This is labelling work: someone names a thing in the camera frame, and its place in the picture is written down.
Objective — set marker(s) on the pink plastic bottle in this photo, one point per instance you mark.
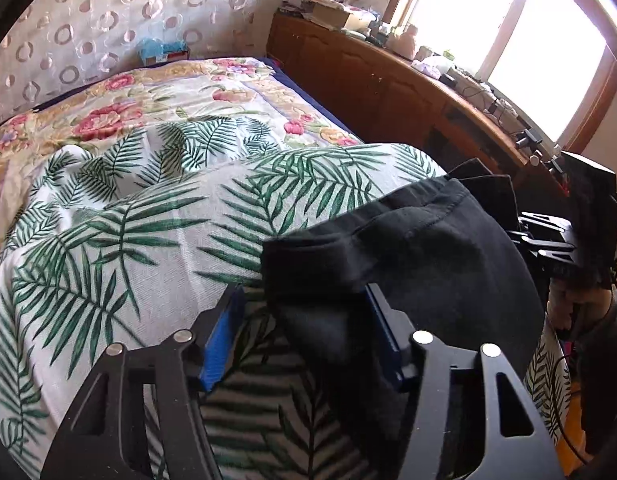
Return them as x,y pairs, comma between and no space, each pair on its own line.
406,42

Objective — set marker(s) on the white plastic bag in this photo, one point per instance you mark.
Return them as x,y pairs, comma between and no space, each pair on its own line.
431,66

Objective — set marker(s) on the leaf-print bed sheet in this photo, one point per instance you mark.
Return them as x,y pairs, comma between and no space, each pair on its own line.
138,240

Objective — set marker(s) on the wooden low cabinet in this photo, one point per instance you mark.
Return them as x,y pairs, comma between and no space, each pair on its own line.
368,85

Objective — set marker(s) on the blue plastic bag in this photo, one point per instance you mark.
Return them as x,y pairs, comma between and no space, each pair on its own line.
158,47

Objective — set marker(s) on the person's right hand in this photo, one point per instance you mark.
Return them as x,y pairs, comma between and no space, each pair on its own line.
573,310

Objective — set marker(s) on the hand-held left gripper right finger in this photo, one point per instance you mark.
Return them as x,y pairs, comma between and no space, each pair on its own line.
388,340

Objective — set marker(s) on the wooden-framed window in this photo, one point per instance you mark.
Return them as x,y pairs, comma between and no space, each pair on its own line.
538,35

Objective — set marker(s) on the floral quilt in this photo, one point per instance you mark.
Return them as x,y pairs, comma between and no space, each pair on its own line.
138,95

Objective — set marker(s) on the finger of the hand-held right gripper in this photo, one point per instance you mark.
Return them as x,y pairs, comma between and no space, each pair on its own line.
498,195
543,249

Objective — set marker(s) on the blue mattress cover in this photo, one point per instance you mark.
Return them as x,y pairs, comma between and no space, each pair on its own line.
308,95

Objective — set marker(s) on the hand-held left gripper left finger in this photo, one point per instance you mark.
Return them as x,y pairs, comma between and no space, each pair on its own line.
221,340

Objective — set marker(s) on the black printed t-shirt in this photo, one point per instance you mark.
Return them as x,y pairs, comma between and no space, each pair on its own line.
413,250

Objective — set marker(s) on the cardboard box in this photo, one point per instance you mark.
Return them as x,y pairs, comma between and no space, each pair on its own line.
338,16

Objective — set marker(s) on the circle-patterned sheer curtain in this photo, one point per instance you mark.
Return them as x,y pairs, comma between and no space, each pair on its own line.
88,20

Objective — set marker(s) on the small black tripod camera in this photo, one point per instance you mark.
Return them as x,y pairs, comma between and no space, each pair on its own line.
528,146

